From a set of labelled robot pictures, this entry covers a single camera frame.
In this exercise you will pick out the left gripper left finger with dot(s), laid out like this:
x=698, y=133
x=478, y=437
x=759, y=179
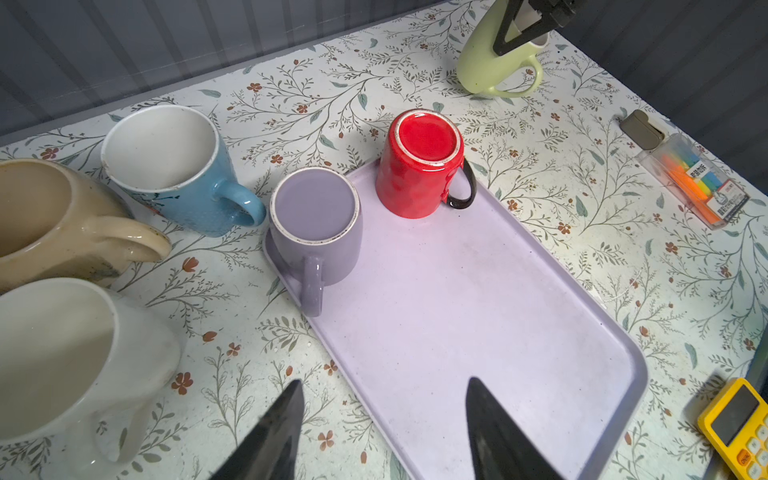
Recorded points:
x=270, y=450

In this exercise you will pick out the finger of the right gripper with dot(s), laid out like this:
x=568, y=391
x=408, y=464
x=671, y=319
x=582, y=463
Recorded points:
x=524, y=21

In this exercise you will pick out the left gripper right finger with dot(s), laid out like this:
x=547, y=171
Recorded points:
x=499, y=448

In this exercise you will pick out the green mug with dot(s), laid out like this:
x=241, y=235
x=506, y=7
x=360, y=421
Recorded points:
x=480, y=69

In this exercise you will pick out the red mug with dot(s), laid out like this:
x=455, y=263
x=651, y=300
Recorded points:
x=423, y=154

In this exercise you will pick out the white mug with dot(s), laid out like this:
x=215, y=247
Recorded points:
x=84, y=361

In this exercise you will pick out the lavender mug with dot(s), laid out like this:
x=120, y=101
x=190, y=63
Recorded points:
x=316, y=227

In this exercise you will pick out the blue mug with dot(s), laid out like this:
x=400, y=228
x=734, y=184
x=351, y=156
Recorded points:
x=173, y=160

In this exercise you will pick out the beige speckled mug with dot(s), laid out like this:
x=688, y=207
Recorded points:
x=56, y=222

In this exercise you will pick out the lavender tray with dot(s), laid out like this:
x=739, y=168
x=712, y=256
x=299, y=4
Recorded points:
x=434, y=302

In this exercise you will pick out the yellow calculator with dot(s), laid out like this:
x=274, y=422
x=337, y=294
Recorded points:
x=735, y=424

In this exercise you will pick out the highlighter pen pack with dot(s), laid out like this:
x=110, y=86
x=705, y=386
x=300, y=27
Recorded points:
x=701, y=186

